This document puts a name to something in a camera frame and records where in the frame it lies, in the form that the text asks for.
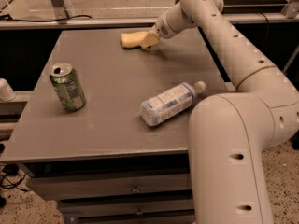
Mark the white paper cup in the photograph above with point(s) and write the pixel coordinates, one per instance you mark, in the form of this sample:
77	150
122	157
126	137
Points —
6	92

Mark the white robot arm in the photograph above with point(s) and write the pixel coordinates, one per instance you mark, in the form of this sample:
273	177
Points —
228	132

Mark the metal frame rail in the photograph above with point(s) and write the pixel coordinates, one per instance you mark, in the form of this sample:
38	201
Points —
88	23

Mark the clear plastic water bottle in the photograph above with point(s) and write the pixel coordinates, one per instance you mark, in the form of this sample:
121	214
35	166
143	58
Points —
166	105

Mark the top drawer knob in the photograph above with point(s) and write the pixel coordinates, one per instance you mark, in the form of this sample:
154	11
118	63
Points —
135	190

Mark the yellow sponge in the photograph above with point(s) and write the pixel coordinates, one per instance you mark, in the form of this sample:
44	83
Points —
132	40

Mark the grey drawer cabinet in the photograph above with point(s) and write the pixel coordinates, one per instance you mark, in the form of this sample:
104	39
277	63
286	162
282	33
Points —
88	161

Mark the drawer knob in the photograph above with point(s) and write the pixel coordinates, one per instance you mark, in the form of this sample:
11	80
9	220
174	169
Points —
139	212
135	190

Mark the green soda can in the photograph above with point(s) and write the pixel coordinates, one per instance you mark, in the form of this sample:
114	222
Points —
65	81

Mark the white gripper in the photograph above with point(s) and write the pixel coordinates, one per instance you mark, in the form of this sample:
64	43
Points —
162	28

